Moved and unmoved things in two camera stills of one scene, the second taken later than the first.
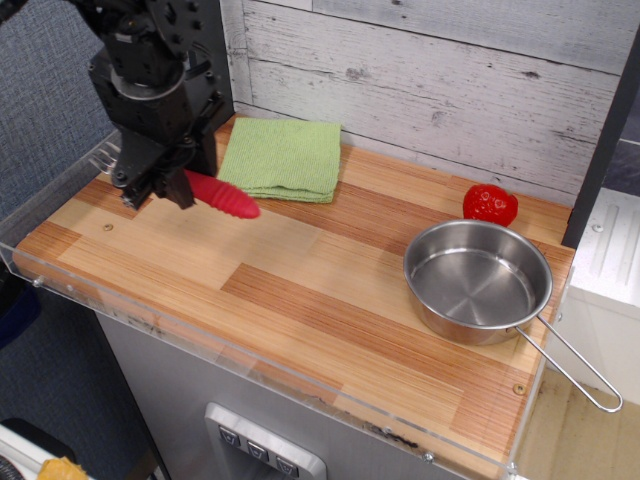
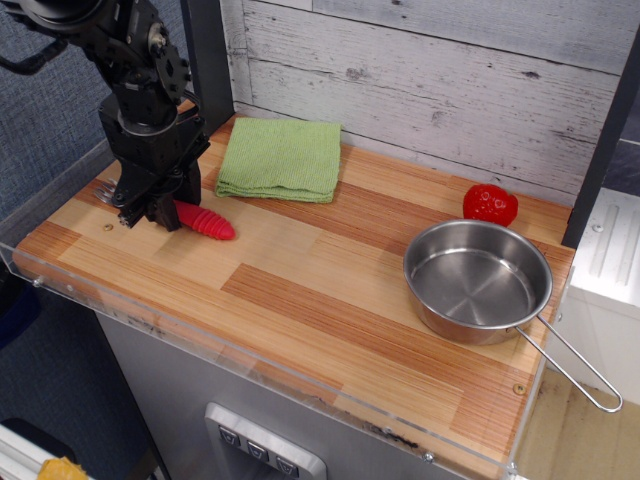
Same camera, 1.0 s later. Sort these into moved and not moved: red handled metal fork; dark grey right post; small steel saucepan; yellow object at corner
Moved: red handled metal fork
Not moved: dark grey right post; yellow object at corner; small steel saucepan
